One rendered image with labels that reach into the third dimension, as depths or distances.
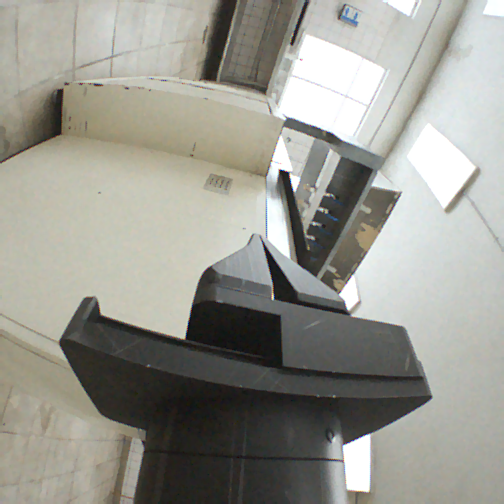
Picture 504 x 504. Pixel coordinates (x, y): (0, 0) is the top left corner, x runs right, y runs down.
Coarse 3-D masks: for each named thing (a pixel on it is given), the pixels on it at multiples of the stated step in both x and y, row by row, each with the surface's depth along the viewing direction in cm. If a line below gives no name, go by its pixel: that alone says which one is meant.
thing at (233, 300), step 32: (256, 256) 10; (224, 288) 7; (256, 288) 7; (192, 320) 7; (224, 320) 7; (256, 320) 7; (288, 320) 6; (320, 320) 7; (352, 320) 7; (256, 352) 8; (288, 352) 6; (320, 352) 6; (352, 352) 6; (384, 352) 6
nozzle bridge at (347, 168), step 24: (288, 120) 78; (336, 144) 75; (360, 144) 79; (312, 168) 96; (336, 168) 84; (360, 168) 83; (336, 192) 90; (360, 192) 81; (312, 216) 91; (336, 216) 96; (312, 240) 103; (336, 240) 93; (312, 264) 110
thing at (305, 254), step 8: (288, 176) 77; (288, 184) 74; (288, 192) 72; (288, 200) 69; (296, 200) 62; (288, 208) 67; (296, 208) 59; (296, 216) 58; (296, 224) 56; (296, 232) 54; (304, 232) 50; (296, 240) 53; (304, 240) 48; (296, 248) 52; (304, 248) 47; (296, 256) 50; (304, 256) 46; (304, 264) 48
